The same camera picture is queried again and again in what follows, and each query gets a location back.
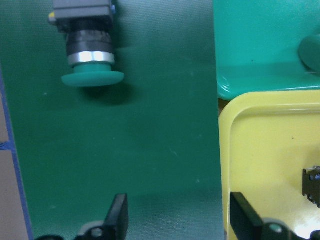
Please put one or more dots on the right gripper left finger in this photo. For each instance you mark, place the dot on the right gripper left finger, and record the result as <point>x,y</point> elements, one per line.
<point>116,223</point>

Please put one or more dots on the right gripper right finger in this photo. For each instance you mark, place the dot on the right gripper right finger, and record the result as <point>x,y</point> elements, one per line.
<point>244,220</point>

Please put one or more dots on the green push button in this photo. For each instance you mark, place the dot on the green push button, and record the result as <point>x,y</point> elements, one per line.
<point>86,25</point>
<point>309,52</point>

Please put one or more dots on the yellow plastic tray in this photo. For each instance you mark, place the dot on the yellow plastic tray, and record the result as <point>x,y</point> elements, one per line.
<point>266,141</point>

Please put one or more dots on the green conveyor belt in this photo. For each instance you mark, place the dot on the green conveyor belt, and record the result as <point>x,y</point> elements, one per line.
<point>153,136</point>

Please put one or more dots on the green plastic tray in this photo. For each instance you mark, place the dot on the green plastic tray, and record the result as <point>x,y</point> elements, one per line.
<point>256,45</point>

